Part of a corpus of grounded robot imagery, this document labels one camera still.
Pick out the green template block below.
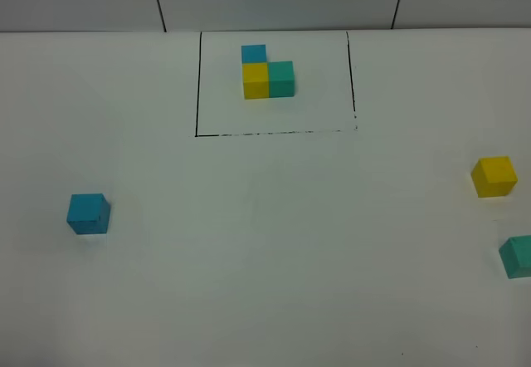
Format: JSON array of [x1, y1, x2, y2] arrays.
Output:
[[268, 61, 295, 98]]

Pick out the yellow template block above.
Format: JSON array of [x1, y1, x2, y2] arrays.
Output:
[[242, 62, 270, 100]]

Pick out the blue template block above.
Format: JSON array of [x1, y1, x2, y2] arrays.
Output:
[[241, 44, 267, 64]]

